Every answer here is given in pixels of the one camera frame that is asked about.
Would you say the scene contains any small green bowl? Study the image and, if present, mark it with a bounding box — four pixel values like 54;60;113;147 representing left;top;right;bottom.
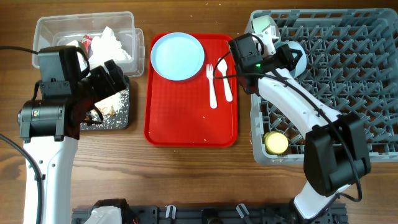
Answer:
252;15;280;40

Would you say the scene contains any grey dishwasher rack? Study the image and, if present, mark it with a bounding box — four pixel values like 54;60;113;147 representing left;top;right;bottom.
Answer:
251;8;397;162

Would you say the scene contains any clear plastic waste bin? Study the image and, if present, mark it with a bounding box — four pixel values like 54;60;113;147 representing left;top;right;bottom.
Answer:
33;11;145;77

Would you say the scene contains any red serving tray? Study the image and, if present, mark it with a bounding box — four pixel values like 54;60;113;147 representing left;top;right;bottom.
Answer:
144;33;238;147

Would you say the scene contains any white paper napkin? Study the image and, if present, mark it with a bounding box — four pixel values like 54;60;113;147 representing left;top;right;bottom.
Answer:
67;27;132;64

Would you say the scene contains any red snack wrapper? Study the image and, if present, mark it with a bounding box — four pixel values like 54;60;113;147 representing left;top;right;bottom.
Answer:
81;35;93;53

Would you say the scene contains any white plastic spoon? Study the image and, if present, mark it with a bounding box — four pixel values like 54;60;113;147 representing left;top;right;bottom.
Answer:
217;58;233;102

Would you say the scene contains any light blue bowl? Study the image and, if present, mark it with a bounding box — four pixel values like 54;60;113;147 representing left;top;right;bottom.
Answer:
275;40;308;78

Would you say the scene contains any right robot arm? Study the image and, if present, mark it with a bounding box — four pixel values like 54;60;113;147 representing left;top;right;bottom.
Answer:
228;24;371;223

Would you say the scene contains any black plastic tray bin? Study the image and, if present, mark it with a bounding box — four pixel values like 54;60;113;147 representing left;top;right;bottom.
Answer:
79;76;131;131

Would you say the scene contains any white plastic fork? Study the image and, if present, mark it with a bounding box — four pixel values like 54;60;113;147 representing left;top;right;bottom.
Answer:
206;64;218;109

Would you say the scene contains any large light blue plate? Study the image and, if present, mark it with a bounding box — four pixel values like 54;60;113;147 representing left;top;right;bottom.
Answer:
150;32;205;82

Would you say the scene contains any yellow plastic cup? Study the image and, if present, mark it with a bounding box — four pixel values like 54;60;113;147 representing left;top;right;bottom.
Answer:
264;131;289;154

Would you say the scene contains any food scraps and rice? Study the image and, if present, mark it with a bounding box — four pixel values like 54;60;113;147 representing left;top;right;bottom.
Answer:
81;88;130;127

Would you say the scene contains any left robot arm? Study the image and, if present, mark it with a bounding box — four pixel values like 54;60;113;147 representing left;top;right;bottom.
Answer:
17;45;129;223

